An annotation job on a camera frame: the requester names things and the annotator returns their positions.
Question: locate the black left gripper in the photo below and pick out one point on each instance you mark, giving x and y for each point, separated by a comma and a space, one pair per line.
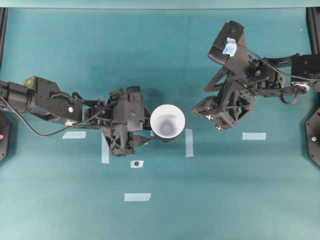
128, 115

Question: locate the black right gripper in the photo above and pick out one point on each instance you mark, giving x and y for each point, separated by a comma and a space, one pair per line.
233, 102

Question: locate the white paper cup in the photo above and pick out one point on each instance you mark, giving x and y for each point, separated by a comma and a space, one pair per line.
167, 112

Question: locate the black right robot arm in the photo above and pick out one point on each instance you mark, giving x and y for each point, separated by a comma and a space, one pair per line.
244, 76

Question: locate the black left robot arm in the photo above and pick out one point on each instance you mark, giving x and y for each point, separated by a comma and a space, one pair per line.
43, 99

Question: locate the right horizontal blue tape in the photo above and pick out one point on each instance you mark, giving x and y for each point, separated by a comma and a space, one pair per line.
254, 136

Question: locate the horizontal blue tape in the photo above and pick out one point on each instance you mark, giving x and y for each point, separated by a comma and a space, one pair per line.
137, 197
254, 136
74, 135

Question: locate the left vertical blue tape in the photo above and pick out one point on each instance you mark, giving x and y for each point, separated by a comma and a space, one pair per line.
105, 154

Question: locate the vertical blue tape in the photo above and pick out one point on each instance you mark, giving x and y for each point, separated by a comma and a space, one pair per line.
105, 154
189, 144

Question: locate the right vertical blue tape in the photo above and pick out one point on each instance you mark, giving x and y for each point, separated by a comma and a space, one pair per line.
189, 144

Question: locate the tape patch with black dot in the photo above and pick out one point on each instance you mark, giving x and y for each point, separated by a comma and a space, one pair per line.
137, 164

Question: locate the left horizontal blue tape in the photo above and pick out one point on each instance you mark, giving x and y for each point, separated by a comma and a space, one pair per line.
74, 135

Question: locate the bottom horizontal blue tape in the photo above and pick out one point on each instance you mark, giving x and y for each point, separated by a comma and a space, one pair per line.
137, 197

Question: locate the blue tape on camera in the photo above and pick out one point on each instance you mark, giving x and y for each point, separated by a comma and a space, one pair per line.
230, 47

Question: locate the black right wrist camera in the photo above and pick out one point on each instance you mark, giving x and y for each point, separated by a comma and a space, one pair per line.
230, 29

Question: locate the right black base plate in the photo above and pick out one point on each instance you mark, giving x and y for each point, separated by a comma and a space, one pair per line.
312, 129

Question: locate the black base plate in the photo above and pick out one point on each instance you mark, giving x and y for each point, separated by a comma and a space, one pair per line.
5, 133
312, 129

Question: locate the right black frame rail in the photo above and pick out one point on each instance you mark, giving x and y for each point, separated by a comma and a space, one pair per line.
313, 27

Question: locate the black frame rail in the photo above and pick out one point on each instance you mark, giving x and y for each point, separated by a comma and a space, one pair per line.
313, 27
3, 24

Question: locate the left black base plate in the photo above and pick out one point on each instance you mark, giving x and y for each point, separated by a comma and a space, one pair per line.
5, 133

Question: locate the left black frame rail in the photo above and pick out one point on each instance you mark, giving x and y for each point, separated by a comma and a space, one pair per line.
3, 24

